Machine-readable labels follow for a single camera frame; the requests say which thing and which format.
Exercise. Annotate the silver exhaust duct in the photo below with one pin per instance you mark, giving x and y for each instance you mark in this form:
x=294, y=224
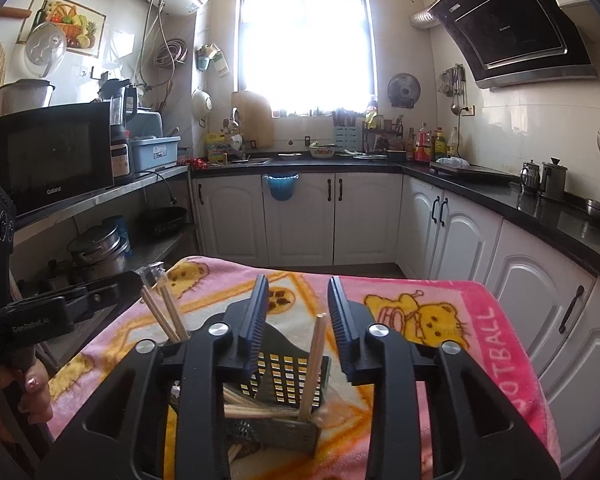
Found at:
x=422, y=17

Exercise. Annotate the blue bucket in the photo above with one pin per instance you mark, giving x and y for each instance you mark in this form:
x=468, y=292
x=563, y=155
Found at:
x=117, y=225

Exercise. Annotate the pink printed blanket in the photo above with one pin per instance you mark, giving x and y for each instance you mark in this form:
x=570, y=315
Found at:
x=300, y=300

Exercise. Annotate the yellow box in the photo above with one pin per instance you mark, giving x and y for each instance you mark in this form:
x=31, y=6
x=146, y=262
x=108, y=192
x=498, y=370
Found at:
x=217, y=147

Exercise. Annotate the black blender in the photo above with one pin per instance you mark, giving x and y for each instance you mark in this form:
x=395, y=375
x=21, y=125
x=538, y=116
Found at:
x=120, y=155

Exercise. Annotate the blue hanging waste bin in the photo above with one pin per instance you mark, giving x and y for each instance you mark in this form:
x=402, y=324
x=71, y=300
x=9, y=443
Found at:
x=280, y=190

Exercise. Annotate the white wall outlet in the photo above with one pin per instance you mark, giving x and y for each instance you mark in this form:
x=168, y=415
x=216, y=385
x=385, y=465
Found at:
x=469, y=110

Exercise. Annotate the steel kettle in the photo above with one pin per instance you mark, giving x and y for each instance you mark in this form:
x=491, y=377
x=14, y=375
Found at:
x=530, y=180

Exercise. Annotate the wooden rolling pin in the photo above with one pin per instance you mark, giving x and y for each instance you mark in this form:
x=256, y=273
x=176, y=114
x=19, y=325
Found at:
x=17, y=11

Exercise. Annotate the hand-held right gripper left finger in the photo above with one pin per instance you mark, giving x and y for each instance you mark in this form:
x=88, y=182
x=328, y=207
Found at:
x=260, y=330

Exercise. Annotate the blue dish bin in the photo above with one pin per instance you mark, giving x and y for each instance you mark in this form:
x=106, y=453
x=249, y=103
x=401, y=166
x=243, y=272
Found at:
x=155, y=155

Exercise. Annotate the red plastic bag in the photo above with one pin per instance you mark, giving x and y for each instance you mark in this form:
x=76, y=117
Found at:
x=197, y=162

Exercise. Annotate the clear plastic bag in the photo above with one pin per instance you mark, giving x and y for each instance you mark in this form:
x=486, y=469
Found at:
x=452, y=162

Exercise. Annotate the steel kitchen shelf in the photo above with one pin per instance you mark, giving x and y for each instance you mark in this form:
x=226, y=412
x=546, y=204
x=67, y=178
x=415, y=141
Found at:
x=135, y=182

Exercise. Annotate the pale blue knife block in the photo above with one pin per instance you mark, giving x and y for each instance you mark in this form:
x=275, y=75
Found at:
x=347, y=137

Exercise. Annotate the row of condiment bottles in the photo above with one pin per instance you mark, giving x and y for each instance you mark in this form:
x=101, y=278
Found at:
x=422, y=145

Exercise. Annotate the wall caddy with brushes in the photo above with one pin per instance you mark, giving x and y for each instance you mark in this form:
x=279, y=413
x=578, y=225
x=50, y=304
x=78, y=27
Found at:
x=220, y=62

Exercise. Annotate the dark grey utensil basket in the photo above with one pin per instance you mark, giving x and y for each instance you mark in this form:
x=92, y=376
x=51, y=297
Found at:
x=290, y=437

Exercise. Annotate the black microwave oven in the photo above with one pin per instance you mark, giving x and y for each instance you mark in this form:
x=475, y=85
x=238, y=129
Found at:
x=55, y=155

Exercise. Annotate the white kitchen cabinets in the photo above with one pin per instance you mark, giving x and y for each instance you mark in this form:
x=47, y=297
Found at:
x=370, y=220

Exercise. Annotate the black induction cooktop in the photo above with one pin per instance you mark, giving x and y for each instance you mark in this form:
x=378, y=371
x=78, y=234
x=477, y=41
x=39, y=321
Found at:
x=480, y=174

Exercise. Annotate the hanging steel utensils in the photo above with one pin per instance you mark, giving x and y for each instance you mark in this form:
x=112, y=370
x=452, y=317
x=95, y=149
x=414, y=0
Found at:
x=447, y=82

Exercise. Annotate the kitchen window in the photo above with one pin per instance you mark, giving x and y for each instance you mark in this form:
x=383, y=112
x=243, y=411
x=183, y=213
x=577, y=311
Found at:
x=305, y=35

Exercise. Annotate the black frying pan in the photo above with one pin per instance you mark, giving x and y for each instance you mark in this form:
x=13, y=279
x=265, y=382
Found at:
x=162, y=220

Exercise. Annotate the white hanging colander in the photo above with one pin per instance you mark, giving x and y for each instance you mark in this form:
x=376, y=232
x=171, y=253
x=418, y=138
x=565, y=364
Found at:
x=202, y=105

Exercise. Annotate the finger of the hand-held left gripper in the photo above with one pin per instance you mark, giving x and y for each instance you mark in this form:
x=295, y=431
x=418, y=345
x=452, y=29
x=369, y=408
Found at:
x=105, y=287

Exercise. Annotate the white plastic microwave cover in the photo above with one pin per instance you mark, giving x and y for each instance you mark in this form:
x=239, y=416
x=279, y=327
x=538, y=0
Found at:
x=45, y=50

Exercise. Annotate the black countertop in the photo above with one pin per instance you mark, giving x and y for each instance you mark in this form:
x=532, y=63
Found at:
x=555, y=215

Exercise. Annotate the pale wooden cutting board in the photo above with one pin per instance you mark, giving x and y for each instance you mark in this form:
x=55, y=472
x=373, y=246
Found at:
x=255, y=120

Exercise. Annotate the white plate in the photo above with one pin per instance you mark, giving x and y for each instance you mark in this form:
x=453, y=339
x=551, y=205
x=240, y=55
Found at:
x=290, y=156

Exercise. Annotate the fruit wall picture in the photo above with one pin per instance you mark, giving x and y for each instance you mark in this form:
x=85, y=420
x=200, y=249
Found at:
x=80, y=25

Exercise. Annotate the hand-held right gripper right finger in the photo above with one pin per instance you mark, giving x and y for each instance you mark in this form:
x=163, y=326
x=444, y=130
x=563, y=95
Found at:
x=339, y=335

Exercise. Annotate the stack of steel pots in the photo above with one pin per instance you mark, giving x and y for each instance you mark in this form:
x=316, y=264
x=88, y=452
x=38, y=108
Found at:
x=97, y=250

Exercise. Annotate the steel coffee pot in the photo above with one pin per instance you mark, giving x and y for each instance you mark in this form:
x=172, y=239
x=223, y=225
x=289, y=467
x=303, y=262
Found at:
x=552, y=182

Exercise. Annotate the person's left hand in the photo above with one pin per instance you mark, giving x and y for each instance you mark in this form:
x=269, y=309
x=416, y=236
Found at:
x=37, y=395

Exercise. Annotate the dark spice rack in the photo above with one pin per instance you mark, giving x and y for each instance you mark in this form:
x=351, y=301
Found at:
x=380, y=145

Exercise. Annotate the black range hood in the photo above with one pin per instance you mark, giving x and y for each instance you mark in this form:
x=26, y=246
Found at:
x=520, y=30

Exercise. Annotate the bowl of food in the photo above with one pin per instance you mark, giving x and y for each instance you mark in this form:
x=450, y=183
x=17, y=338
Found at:
x=322, y=152

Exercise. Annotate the small wall fan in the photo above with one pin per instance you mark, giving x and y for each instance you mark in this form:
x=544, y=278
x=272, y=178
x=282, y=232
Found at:
x=404, y=91

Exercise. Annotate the yellow bottle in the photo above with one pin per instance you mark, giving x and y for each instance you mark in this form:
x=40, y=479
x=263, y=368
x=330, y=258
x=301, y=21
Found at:
x=374, y=117

